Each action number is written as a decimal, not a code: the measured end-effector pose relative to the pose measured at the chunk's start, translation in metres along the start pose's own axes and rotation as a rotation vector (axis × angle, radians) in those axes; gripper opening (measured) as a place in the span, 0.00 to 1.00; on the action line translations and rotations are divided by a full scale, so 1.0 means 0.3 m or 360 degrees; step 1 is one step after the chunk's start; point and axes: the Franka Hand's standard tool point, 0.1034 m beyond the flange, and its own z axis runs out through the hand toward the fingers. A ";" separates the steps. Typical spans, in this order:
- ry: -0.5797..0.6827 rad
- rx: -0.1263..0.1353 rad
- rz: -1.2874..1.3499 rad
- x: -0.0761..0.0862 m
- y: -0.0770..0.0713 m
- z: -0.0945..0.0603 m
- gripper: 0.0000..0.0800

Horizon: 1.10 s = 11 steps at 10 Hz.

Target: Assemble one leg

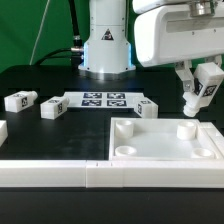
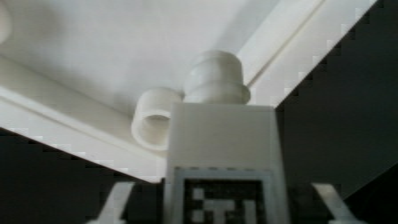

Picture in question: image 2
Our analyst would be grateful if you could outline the white leg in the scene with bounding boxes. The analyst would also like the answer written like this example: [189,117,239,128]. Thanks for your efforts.
[163,51,291,224]

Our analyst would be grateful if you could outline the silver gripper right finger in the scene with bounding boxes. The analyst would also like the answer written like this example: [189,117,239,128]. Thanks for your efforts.
[312,183,367,224]

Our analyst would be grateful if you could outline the white square tabletop part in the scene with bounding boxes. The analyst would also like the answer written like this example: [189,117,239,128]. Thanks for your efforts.
[0,0,378,182]

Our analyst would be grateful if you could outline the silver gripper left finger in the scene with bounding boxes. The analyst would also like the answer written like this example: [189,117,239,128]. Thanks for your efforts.
[85,182,134,224]

